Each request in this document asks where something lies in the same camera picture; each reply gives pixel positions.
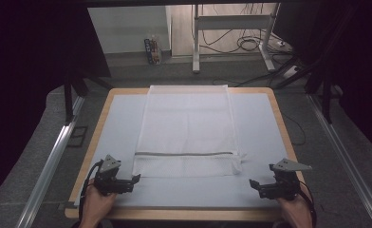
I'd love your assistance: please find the white mesh laundry bag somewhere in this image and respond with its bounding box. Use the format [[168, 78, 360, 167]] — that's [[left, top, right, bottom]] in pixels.
[[131, 85, 248, 179]]

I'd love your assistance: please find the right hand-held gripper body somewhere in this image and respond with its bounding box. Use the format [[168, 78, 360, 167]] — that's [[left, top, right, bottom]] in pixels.
[[258, 158, 313, 201]]

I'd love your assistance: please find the white power strip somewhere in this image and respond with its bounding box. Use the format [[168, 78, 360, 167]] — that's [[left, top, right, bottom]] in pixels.
[[282, 65, 301, 80]]

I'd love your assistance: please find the person's left hand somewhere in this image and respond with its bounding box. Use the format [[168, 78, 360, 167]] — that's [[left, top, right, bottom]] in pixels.
[[84, 179, 118, 222]]

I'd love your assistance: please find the thin black floor cable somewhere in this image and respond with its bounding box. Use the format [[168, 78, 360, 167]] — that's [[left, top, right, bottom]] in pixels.
[[282, 112, 307, 147]]

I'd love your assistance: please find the aluminium floor rail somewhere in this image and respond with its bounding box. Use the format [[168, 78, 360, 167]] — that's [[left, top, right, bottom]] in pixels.
[[14, 95, 85, 228], [307, 94, 372, 228]]

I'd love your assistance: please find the black metal stand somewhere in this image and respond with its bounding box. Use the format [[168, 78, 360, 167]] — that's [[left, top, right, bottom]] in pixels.
[[63, 70, 114, 125], [320, 67, 334, 125]]

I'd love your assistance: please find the black curtain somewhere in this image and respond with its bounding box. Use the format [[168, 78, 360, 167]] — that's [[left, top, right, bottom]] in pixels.
[[0, 0, 112, 207], [272, 0, 372, 153]]

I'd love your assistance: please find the pack of bottles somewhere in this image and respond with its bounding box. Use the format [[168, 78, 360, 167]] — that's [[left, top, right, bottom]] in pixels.
[[143, 34, 163, 66]]

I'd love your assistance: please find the right hand-held gripper black cable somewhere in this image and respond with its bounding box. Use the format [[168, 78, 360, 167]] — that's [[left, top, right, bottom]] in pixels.
[[297, 180, 318, 228]]

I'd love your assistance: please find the white metal desk frame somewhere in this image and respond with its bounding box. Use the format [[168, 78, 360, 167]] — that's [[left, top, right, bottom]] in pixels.
[[192, 3, 282, 74]]

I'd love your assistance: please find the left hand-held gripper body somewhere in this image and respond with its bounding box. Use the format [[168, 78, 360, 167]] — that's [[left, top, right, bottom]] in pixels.
[[93, 154, 135, 196]]

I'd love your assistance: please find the black frame on floor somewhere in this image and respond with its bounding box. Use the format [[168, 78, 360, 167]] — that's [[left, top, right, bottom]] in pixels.
[[66, 125, 89, 148]]

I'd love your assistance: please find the person's right hand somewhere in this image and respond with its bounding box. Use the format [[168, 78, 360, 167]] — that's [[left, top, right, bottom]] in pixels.
[[277, 192, 314, 226]]

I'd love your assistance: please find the tangle of black cables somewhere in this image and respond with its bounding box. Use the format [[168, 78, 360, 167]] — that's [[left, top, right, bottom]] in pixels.
[[199, 3, 272, 55]]

